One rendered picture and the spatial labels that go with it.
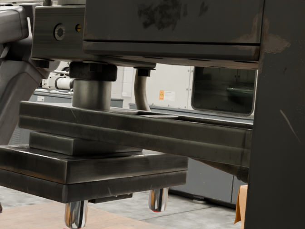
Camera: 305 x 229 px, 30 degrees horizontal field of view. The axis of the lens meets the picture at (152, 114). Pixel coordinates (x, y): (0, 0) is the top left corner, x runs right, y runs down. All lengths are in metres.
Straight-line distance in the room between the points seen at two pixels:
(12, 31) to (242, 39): 0.63
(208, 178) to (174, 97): 0.98
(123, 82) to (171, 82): 3.30
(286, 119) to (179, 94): 5.85
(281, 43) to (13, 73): 0.69
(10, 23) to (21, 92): 0.12
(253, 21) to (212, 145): 0.10
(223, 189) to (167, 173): 5.29
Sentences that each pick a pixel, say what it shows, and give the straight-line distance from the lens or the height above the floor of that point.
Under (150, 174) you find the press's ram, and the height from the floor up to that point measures 1.12.
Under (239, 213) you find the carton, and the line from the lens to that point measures 3.10.
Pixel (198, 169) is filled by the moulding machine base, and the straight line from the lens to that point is 6.04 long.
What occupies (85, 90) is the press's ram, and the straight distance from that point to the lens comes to 0.54.
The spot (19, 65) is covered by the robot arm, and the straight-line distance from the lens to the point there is 1.01.
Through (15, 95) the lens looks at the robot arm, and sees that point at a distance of 0.99.
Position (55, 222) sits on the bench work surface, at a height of 0.90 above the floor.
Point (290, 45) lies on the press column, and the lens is 0.37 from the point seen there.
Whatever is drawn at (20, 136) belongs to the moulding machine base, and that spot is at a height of 0.32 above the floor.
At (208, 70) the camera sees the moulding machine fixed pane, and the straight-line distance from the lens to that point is 6.02.
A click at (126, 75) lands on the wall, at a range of 9.50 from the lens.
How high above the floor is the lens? 1.21
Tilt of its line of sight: 3 degrees down
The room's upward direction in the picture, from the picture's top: 5 degrees clockwise
